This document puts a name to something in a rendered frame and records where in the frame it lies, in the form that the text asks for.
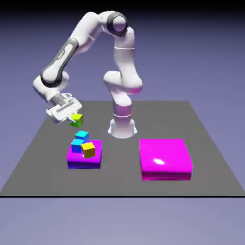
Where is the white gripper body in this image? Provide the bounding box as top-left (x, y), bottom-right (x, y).
top-left (45, 98), bottom-right (83, 124)

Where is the small green cube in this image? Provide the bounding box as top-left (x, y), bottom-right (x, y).
top-left (69, 113), bottom-right (84, 128)

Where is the small cyan cube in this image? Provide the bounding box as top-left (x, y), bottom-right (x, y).
top-left (75, 130), bottom-right (89, 144)
top-left (70, 138), bottom-right (85, 154)

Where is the small yellow cube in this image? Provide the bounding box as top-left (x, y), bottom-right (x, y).
top-left (81, 142), bottom-right (96, 159)

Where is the large purple box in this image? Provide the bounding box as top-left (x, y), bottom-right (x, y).
top-left (66, 139), bottom-right (103, 170)

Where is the large magenta box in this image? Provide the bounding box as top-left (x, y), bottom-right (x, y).
top-left (139, 138), bottom-right (194, 181)

